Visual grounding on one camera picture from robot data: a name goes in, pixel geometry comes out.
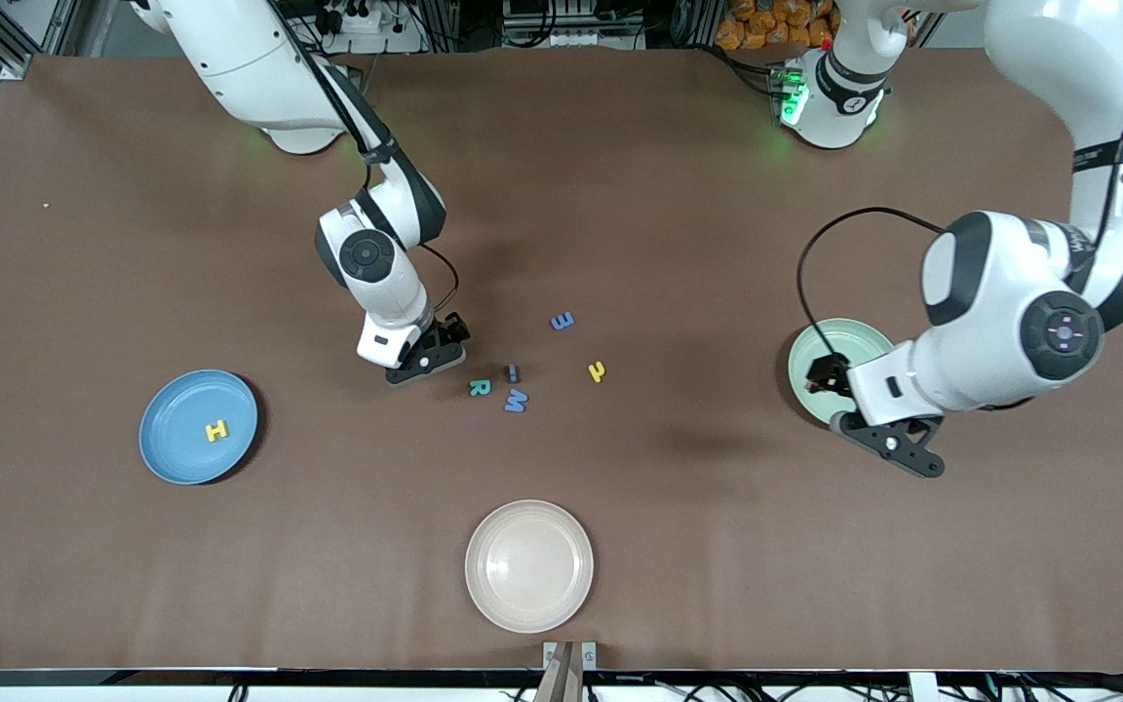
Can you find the green plate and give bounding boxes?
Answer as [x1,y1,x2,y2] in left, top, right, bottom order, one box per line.
[788,318,899,430]

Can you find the beige plate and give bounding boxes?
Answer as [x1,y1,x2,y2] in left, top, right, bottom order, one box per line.
[465,499,595,635]

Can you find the blue plate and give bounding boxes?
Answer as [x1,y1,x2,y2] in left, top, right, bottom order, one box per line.
[138,369,260,487]

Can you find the brown table mat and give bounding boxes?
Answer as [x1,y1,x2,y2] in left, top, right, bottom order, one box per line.
[0,44,1123,674]

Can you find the white power strip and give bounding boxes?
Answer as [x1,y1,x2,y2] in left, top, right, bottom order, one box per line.
[323,0,426,35]

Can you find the grey control box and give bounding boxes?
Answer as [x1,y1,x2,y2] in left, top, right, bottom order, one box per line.
[501,0,650,48]

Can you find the orange toy pile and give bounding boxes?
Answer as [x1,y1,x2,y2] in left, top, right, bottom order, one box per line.
[715,0,840,50]

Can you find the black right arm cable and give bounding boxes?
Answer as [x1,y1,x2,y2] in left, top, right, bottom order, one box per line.
[269,0,460,318]

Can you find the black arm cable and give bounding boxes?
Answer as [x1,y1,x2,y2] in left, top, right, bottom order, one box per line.
[269,0,460,318]
[796,0,1123,364]

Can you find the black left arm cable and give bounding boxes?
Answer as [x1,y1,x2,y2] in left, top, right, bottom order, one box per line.
[796,0,1123,364]

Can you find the metal mounting bracket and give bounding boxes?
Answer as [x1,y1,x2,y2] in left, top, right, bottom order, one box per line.
[542,641,598,702]

